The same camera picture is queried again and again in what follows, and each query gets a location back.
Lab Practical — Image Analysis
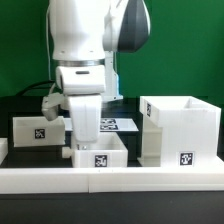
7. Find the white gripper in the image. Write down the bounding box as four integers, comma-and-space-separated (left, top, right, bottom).
56, 65, 106, 144

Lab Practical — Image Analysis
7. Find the white front drawer box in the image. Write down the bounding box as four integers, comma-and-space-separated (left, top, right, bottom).
62, 132, 128, 168

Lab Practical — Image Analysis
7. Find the white drawer box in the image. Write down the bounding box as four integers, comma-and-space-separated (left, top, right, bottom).
13, 116, 65, 147
62, 132, 128, 168

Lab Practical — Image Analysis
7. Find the white drawer cabinet frame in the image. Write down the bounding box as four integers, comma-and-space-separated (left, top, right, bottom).
138, 96, 222, 168

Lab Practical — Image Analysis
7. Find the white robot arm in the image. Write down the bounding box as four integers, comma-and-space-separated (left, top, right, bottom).
49, 0, 150, 144

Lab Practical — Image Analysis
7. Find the white rear drawer box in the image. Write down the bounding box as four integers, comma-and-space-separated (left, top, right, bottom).
13, 116, 65, 147

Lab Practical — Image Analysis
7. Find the marker sheet on table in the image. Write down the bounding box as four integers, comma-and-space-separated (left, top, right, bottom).
64, 118, 138, 132

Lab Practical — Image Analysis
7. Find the black cable bundle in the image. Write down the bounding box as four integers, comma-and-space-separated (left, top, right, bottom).
15, 79, 55, 98

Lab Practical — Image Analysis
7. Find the white left fence rail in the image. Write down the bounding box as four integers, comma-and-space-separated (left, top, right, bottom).
0, 138, 8, 165

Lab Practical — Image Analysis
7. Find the white fence rail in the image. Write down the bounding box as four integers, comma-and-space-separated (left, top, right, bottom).
0, 138, 8, 165
0, 167, 224, 194

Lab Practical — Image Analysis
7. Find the white front fence rail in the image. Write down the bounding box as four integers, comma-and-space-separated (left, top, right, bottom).
0, 167, 224, 194

